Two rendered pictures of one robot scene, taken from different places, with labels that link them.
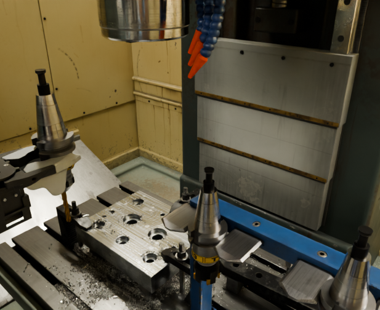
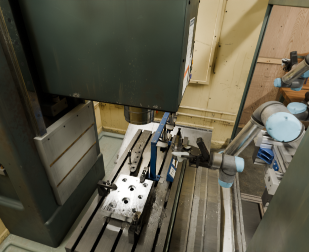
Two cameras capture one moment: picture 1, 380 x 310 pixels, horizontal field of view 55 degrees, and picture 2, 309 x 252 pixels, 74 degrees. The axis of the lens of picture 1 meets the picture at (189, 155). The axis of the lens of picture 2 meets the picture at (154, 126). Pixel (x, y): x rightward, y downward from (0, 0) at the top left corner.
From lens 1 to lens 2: 1.46 m
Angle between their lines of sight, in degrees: 96
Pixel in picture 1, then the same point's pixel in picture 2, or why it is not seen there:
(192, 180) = (54, 214)
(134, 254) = (145, 189)
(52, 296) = (166, 221)
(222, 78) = (60, 145)
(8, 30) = not seen: outside the picture
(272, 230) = (159, 129)
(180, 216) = (162, 144)
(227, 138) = (68, 167)
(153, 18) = not seen: hidden behind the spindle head
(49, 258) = (148, 239)
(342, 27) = not seen: hidden behind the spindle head
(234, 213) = (157, 135)
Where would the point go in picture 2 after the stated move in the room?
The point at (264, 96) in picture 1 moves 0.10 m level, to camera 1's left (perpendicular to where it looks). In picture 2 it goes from (76, 135) to (78, 144)
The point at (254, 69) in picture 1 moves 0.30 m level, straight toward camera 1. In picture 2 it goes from (70, 128) to (121, 122)
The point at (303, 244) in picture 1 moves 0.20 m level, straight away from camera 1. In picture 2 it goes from (161, 126) to (133, 126)
